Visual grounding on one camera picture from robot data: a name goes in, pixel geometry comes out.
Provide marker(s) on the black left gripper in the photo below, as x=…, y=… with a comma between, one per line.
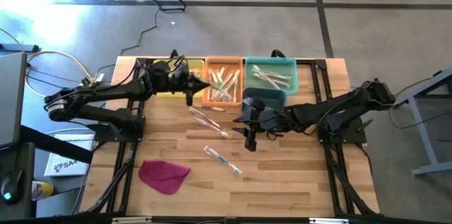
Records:
x=173, y=79

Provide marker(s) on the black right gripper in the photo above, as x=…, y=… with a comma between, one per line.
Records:
x=268, y=121

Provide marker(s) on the blue toothbrush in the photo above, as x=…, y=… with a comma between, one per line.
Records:
x=247, y=102
x=222, y=160

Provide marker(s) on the orange toothbrush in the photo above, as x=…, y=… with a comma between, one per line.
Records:
x=273, y=83
x=280, y=75
x=265, y=75

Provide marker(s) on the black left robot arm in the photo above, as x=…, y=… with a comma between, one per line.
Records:
x=106, y=93

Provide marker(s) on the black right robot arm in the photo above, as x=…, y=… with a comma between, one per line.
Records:
x=335, y=111

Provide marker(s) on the yellow plastic bin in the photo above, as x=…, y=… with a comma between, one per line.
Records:
x=199, y=64

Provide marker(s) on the orange plastic bin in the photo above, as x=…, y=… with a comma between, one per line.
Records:
x=224, y=62

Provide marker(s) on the dark green plastic basket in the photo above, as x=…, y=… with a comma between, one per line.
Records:
x=272, y=95

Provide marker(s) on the black clamp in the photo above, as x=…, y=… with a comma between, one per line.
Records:
x=278, y=53
x=173, y=53

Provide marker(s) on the teal plastic bin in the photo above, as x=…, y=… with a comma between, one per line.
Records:
x=275, y=62

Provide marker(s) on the magenta cloth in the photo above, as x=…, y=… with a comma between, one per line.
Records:
x=162, y=176

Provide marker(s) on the silver aluminium bar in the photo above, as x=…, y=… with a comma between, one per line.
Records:
x=132, y=220
x=328, y=221

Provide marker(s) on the white printed box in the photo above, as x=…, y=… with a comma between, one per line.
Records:
x=67, y=165

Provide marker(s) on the black metal bar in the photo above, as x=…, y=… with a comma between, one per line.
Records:
x=21, y=48

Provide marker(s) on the grey laptop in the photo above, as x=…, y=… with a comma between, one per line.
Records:
x=12, y=100

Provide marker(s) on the yellow can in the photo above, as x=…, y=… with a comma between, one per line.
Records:
x=43, y=190

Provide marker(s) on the black computer mouse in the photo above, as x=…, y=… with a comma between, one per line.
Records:
x=11, y=187

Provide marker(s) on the grey metal table frame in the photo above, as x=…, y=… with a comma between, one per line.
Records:
x=429, y=146

